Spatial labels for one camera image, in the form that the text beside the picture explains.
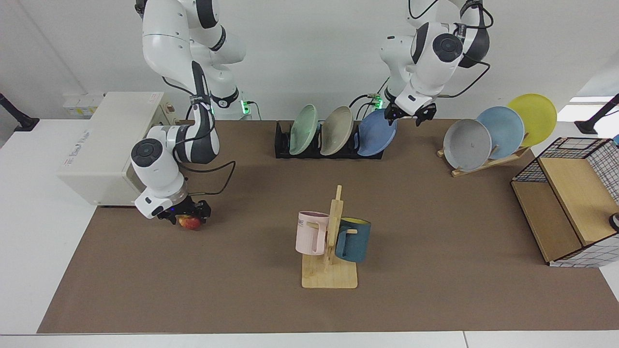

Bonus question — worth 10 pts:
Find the grey plate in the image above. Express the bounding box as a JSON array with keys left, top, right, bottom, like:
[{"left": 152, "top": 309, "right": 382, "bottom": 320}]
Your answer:
[{"left": 443, "top": 119, "right": 492, "bottom": 172}]

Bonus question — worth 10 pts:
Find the beige plate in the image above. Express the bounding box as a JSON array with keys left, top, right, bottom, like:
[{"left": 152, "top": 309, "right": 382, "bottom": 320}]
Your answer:
[{"left": 320, "top": 106, "right": 354, "bottom": 156}]

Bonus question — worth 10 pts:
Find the wooden plate rack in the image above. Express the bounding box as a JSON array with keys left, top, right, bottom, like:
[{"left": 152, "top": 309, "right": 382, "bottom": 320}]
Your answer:
[{"left": 438, "top": 145, "right": 530, "bottom": 178}]

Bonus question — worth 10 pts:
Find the light blue plate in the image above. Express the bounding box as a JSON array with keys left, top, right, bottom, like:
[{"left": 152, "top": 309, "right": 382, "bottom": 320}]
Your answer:
[{"left": 476, "top": 106, "right": 525, "bottom": 160}]

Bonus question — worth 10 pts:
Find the green plate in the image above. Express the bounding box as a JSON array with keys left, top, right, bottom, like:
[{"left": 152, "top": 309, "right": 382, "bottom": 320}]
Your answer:
[{"left": 289, "top": 104, "right": 318, "bottom": 156}]

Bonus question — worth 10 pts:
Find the yellow plate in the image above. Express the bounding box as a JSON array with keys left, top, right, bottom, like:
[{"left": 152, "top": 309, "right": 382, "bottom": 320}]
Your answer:
[{"left": 507, "top": 93, "right": 558, "bottom": 147}]

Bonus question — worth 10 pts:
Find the black dish rack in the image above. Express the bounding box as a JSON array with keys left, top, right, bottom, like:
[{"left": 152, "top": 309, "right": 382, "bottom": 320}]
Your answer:
[{"left": 275, "top": 121, "right": 385, "bottom": 160}]

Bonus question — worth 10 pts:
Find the pale toaster oven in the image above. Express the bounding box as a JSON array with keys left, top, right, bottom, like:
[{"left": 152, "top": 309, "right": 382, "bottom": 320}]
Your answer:
[{"left": 57, "top": 92, "right": 177, "bottom": 207}]

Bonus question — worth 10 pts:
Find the pink cup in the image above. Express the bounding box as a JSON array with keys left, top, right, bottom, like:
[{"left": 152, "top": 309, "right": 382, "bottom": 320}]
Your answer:
[{"left": 295, "top": 211, "right": 330, "bottom": 256}]

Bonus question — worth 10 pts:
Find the brown table cloth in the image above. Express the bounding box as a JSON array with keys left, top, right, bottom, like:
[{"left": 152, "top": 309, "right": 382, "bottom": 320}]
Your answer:
[{"left": 37, "top": 119, "right": 619, "bottom": 334}]

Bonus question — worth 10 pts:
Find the dark blue cup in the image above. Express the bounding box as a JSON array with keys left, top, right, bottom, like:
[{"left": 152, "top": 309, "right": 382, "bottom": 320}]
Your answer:
[{"left": 335, "top": 217, "right": 371, "bottom": 263}]

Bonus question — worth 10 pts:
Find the wooden cup stand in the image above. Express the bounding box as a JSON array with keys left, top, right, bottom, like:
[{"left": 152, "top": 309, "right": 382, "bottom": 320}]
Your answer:
[{"left": 302, "top": 185, "right": 358, "bottom": 289}]

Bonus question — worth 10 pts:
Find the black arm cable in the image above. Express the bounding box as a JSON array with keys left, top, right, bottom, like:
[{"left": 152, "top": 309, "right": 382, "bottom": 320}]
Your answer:
[
  {"left": 162, "top": 60, "right": 236, "bottom": 195},
  {"left": 409, "top": 0, "right": 494, "bottom": 97}
]

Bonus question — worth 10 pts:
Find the white wall socket strip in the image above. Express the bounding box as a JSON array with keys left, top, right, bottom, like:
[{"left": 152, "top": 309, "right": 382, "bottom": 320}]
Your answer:
[{"left": 63, "top": 93, "right": 104, "bottom": 117}]

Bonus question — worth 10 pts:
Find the black camera stand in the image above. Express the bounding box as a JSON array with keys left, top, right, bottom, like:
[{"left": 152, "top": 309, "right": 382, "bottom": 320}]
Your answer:
[
  {"left": 575, "top": 94, "right": 619, "bottom": 135},
  {"left": 0, "top": 93, "right": 39, "bottom": 132}
]

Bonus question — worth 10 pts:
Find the wire basket with wooden floor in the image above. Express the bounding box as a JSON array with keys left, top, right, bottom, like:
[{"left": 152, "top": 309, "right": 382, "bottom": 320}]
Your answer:
[{"left": 511, "top": 137, "right": 619, "bottom": 268}]

